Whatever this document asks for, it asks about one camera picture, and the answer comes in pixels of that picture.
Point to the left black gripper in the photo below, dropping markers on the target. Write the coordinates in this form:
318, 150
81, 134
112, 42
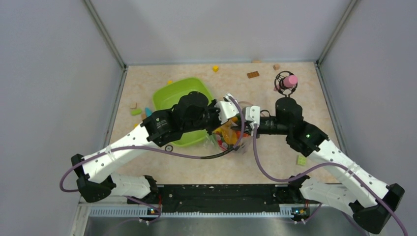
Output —
211, 106

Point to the orange toy pastry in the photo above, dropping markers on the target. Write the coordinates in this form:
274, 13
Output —
229, 132

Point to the red toy chili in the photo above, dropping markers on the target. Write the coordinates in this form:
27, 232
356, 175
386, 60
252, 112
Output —
222, 144

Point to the clear zip top bag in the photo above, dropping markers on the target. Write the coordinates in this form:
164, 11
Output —
245, 143

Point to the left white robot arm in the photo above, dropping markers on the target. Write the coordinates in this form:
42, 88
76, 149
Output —
96, 172

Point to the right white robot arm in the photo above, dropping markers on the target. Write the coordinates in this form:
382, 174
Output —
368, 200

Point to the green plastic bowl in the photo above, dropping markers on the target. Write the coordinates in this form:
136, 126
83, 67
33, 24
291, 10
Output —
169, 95

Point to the pink microphone on tripod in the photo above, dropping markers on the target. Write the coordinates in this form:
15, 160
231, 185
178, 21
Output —
285, 83

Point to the light green block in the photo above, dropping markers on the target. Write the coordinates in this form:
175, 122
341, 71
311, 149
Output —
301, 160

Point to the cyan toy piece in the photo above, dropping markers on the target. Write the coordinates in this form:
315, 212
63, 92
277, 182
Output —
148, 112

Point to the brown toy brick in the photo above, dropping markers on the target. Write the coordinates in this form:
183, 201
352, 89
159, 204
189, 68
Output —
253, 74

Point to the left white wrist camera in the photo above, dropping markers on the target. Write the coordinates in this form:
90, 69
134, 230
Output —
229, 108

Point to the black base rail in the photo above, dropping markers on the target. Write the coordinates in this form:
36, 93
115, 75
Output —
221, 198

